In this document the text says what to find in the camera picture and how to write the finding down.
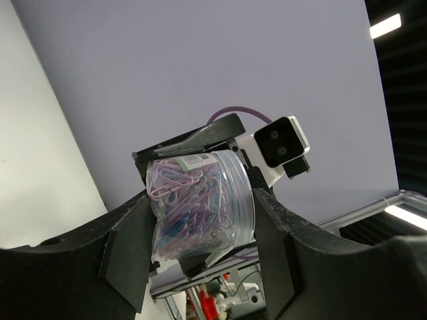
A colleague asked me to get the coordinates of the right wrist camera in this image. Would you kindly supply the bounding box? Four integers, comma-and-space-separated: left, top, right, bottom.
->
237, 116, 310, 189

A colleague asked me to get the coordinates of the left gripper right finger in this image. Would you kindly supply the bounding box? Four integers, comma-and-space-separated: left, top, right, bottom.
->
253, 189, 426, 319

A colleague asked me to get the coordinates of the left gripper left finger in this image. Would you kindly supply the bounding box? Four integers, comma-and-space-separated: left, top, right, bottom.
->
1, 193, 155, 319

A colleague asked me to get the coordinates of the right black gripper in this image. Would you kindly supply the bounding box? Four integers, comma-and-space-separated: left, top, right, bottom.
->
132, 113, 272, 277

